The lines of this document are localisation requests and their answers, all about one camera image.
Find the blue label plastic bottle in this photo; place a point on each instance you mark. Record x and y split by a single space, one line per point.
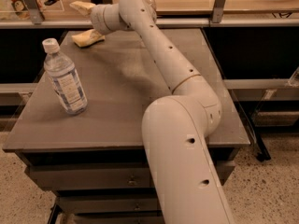
64 78

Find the colourful box on shelf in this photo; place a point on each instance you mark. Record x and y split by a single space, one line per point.
21 10

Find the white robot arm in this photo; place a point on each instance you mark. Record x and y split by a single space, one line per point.
174 127

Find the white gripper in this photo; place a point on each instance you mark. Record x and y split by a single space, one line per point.
97 18

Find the yellow sponge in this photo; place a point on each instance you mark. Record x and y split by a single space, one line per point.
87 38

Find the grey drawer cabinet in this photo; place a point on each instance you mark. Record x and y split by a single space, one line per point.
95 162

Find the clear water bottle red label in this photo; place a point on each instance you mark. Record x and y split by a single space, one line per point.
150 0

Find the small black object on shelf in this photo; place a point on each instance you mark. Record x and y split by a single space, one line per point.
50 2

